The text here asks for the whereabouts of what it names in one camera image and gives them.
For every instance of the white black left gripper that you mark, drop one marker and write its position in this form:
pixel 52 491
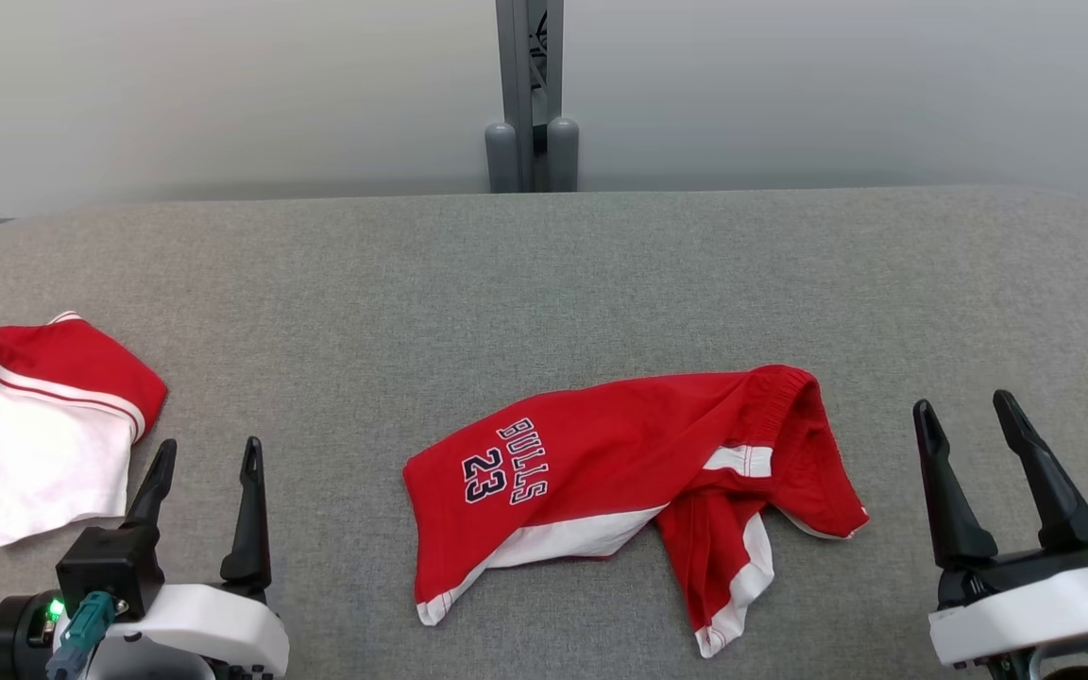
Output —
pixel 213 623

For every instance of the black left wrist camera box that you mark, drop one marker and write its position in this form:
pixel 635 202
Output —
pixel 110 567

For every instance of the grey fabric upholstered surface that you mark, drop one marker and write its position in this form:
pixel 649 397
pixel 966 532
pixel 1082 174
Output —
pixel 544 283

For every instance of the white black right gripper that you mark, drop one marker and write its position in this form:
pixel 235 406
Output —
pixel 1026 614

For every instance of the grey cylindrical post foot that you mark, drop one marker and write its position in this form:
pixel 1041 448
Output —
pixel 563 156

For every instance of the grey metal frame post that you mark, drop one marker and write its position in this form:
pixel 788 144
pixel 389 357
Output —
pixel 511 66

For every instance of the red white Bulls jersey shirt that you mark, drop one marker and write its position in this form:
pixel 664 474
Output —
pixel 43 444

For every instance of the red white Bulls shorts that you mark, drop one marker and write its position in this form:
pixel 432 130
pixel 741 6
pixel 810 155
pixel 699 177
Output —
pixel 620 444

